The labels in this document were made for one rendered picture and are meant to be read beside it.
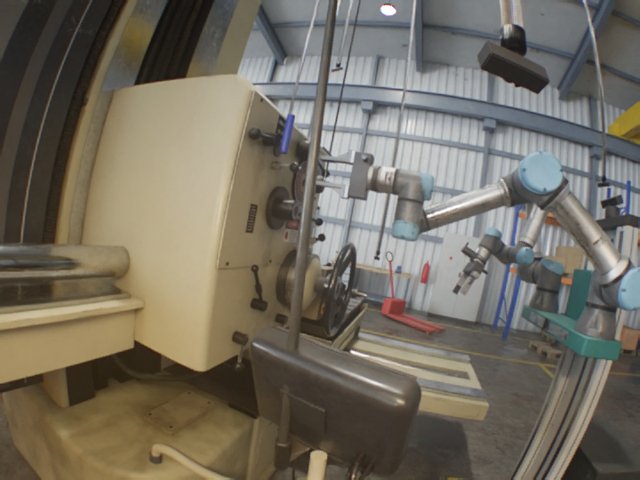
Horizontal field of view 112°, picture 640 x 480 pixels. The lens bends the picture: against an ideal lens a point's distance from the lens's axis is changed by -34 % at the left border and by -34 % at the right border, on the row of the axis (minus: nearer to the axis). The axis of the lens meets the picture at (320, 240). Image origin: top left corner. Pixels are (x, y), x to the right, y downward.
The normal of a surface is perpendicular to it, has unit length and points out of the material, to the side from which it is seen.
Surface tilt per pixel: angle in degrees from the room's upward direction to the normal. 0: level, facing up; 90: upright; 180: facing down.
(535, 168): 85
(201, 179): 90
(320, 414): 110
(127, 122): 90
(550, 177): 85
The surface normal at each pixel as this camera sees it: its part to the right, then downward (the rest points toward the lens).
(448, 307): -0.29, -0.04
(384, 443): -0.55, 0.25
